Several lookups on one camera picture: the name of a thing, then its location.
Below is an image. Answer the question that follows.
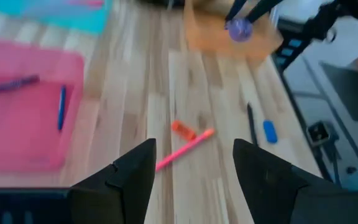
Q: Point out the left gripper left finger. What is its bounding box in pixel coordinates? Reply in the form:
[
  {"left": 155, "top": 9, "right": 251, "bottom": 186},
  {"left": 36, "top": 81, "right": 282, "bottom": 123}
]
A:
[{"left": 70, "top": 138, "right": 157, "bottom": 224}]

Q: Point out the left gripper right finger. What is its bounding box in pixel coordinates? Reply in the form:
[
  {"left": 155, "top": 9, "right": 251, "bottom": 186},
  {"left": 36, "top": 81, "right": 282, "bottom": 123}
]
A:
[{"left": 232, "top": 138, "right": 323, "bottom": 224}]

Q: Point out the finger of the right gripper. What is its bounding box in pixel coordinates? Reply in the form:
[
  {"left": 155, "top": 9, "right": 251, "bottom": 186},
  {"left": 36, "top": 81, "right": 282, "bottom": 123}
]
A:
[
  {"left": 224, "top": 0, "right": 249, "bottom": 30},
  {"left": 247, "top": 0, "right": 284, "bottom": 24}
]

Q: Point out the pink pencil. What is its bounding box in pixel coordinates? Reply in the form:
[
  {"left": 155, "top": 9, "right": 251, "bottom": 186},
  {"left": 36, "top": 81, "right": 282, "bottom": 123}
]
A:
[
  {"left": 155, "top": 128, "right": 216, "bottom": 172},
  {"left": 69, "top": 0, "right": 105, "bottom": 8}
]

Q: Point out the dark blue crayon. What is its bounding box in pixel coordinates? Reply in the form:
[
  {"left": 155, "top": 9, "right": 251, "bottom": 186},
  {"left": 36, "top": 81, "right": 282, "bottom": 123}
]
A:
[{"left": 57, "top": 84, "right": 67, "bottom": 131}]

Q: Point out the dark purple crayon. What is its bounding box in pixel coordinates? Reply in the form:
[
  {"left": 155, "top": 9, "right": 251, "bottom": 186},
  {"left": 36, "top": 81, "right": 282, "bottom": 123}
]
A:
[{"left": 0, "top": 74, "right": 40, "bottom": 96}]

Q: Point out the orange translucent plastic bin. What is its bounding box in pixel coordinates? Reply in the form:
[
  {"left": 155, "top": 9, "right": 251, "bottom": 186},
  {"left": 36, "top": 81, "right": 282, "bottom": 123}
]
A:
[{"left": 183, "top": 0, "right": 284, "bottom": 62}]

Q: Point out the blue eraser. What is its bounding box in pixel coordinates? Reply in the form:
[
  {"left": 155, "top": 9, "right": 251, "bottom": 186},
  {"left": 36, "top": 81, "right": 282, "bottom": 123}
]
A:
[{"left": 262, "top": 119, "right": 278, "bottom": 144}]

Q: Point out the black pen with white print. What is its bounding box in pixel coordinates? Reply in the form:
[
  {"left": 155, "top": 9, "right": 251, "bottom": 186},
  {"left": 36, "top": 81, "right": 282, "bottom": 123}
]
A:
[{"left": 246, "top": 102, "right": 259, "bottom": 147}]

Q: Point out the orange eraser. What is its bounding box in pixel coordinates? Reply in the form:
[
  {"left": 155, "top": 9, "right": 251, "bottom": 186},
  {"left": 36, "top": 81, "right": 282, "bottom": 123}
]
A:
[{"left": 171, "top": 120, "right": 198, "bottom": 141}]

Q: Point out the pink translucent plastic bin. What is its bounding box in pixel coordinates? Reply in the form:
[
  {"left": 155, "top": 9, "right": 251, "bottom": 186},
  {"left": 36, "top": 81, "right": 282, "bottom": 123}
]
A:
[{"left": 0, "top": 39, "right": 85, "bottom": 175}]

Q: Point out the teal translucent plastic bin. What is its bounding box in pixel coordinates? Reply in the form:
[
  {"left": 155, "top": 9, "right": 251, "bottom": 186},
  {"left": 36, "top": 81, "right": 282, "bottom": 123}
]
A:
[{"left": 0, "top": 0, "right": 113, "bottom": 35}]

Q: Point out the small black camera box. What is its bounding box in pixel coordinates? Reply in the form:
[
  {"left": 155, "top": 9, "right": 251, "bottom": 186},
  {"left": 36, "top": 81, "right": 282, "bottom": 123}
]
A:
[{"left": 306, "top": 120, "right": 334, "bottom": 147}]

